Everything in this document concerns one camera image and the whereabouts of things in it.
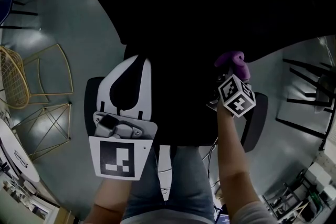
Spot white table black legs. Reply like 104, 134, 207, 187
275, 58, 336, 140

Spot purple cloth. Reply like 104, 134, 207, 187
214, 50, 250, 81

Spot white round table gold base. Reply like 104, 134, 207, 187
0, 102, 72, 184

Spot black smartphone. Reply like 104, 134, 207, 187
215, 212, 230, 224

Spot black metal rack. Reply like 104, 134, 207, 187
262, 167, 336, 221

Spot black office chair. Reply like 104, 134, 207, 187
60, 0, 336, 154

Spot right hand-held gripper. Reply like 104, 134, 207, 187
206, 73, 257, 119

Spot white floor cable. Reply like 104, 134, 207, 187
317, 36, 336, 69

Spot grey stool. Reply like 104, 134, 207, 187
314, 73, 336, 113

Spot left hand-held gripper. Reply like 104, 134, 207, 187
88, 54, 158, 182

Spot person's left forearm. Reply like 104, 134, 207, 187
90, 178, 132, 221

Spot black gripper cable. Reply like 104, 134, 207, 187
207, 136, 220, 184

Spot person's grey shirt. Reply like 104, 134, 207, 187
83, 200, 279, 224

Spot black eyeglasses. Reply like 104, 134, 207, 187
14, 150, 29, 168

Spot person's right forearm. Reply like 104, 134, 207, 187
216, 104, 262, 218

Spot person's blue jeans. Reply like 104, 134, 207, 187
122, 145, 216, 223

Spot gold wire chair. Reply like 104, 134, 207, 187
0, 43, 74, 111

